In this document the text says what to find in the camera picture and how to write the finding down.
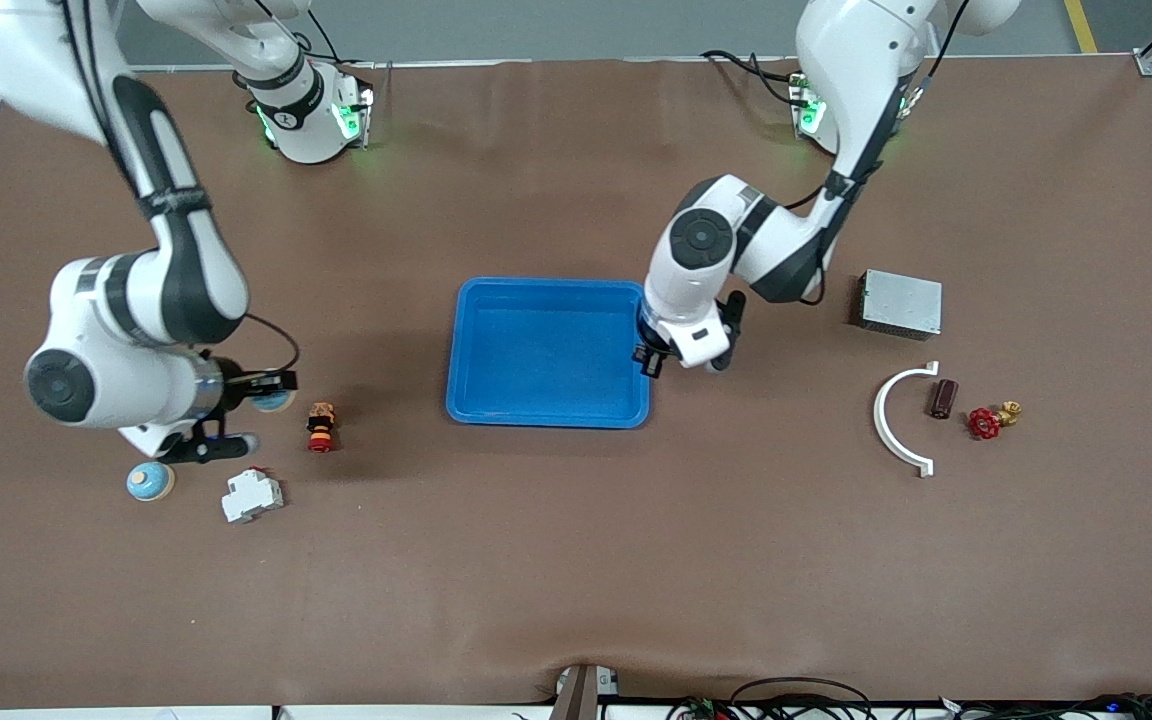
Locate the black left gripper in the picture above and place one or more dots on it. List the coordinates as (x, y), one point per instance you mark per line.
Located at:
(652, 358)

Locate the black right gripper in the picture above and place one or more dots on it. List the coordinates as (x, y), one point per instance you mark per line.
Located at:
(234, 385)

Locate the blue desk bell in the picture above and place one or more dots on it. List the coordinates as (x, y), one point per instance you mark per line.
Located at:
(149, 482)
(276, 402)

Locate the dark brown cylindrical capacitor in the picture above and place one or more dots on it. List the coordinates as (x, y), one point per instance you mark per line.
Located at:
(942, 398)

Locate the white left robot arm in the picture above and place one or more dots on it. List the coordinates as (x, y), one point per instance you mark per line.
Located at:
(856, 60)

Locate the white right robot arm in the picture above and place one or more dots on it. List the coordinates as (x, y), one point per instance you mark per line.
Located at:
(116, 385)

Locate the blue plastic tray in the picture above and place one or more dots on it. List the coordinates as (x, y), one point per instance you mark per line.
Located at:
(546, 350)

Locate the white circuit breaker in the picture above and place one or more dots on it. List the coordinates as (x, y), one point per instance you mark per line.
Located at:
(251, 497)

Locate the brown table cover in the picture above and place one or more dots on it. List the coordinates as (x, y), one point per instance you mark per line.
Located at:
(576, 560)

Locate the grey metal power supply box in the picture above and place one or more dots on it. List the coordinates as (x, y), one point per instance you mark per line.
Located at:
(901, 303)

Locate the red handwheel brass valve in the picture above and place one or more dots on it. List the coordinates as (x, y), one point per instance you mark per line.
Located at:
(983, 424)

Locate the orange red push button switch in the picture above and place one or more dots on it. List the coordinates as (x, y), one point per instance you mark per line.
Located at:
(321, 425)

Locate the white curved plastic bracket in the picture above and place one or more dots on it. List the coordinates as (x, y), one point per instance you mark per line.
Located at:
(878, 415)

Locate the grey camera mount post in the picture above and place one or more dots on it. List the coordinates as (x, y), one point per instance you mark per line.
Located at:
(581, 695)

